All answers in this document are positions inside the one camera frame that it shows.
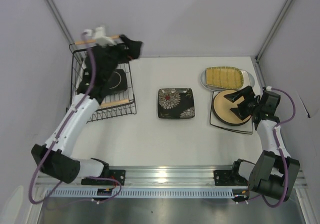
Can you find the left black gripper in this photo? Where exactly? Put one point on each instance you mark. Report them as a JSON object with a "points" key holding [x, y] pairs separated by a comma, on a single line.
{"points": [[122, 50]]}

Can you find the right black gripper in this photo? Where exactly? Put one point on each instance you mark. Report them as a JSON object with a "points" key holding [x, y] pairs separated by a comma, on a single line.
{"points": [[245, 102]]}

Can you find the white square plate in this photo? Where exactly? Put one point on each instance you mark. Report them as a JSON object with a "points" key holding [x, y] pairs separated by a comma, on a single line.
{"points": [[245, 128]]}

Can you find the woven fan-shaped plate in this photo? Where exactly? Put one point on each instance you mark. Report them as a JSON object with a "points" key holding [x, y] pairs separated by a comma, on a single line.
{"points": [[224, 77]]}

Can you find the dark blue round plate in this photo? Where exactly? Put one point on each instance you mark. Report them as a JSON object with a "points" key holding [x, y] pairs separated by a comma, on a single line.
{"points": [[220, 120]]}

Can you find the black wire dish rack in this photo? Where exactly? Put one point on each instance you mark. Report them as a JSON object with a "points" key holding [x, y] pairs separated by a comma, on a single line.
{"points": [[115, 105]]}

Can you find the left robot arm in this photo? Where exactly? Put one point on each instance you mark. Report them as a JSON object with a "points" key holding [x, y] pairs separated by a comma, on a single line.
{"points": [[54, 156]]}

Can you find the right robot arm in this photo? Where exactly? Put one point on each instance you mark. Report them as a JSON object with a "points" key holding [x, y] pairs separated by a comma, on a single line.
{"points": [[275, 172]]}

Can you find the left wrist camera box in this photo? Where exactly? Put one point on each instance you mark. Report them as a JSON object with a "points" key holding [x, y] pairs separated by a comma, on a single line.
{"points": [[98, 36]]}

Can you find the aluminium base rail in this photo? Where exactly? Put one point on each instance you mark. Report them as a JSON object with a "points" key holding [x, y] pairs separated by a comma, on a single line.
{"points": [[160, 177]]}

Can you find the white slotted cable duct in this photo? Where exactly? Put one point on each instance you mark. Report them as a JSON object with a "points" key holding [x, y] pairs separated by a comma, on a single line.
{"points": [[144, 193]]}

